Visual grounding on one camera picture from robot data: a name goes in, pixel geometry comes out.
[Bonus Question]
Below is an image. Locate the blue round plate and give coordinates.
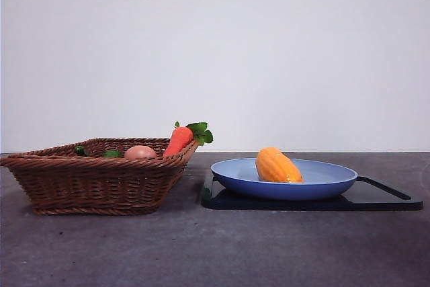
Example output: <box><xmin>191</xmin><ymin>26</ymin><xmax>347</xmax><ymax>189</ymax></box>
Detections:
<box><xmin>210</xmin><ymin>157</ymin><xmax>359</xmax><ymax>202</ymax></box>

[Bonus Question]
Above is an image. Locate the brown wicker basket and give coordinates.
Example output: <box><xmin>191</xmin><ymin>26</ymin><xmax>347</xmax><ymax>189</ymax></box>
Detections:
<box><xmin>0</xmin><ymin>137</ymin><xmax>200</xmax><ymax>216</ymax></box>

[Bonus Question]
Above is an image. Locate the orange carrot with green leaves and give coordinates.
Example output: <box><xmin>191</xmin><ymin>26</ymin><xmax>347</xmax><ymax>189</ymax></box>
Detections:
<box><xmin>163</xmin><ymin>120</ymin><xmax>214</xmax><ymax>157</ymax></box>

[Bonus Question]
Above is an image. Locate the brown egg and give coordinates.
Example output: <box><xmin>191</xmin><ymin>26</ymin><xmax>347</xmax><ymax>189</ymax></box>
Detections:
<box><xmin>124</xmin><ymin>145</ymin><xmax>157</xmax><ymax>160</ymax></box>

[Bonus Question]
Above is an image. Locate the green chili pepper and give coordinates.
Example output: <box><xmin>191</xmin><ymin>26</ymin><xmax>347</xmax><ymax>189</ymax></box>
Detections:
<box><xmin>74</xmin><ymin>145</ymin><xmax>124</xmax><ymax>159</ymax></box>

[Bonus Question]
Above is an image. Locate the black rectangular tray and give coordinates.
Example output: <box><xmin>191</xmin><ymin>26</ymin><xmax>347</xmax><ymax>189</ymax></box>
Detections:
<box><xmin>200</xmin><ymin>171</ymin><xmax>424</xmax><ymax>212</ymax></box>

